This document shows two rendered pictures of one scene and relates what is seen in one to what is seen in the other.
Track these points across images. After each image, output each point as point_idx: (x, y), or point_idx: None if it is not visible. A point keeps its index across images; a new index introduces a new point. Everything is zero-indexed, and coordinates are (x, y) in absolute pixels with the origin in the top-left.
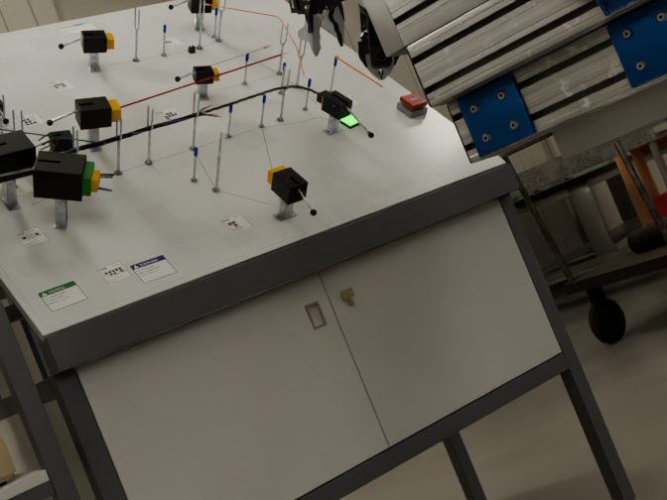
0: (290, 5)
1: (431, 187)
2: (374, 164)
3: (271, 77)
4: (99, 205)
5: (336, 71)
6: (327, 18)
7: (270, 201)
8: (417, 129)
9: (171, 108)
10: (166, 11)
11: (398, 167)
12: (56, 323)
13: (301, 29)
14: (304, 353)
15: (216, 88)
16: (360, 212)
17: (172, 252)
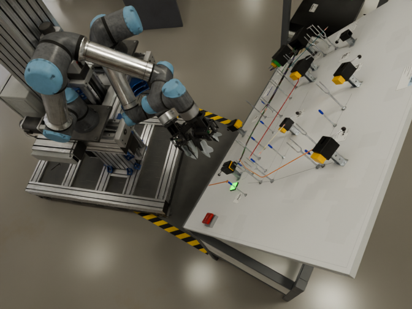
0: (216, 124)
1: (206, 187)
2: (223, 178)
3: (274, 174)
4: (292, 80)
5: (246, 214)
6: (207, 145)
7: (249, 132)
8: (210, 211)
9: (301, 115)
10: (379, 148)
11: (216, 185)
12: (278, 68)
13: (217, 132)
14: None
15: (292, 141)
16: (225, 157)
17: (266, 97)
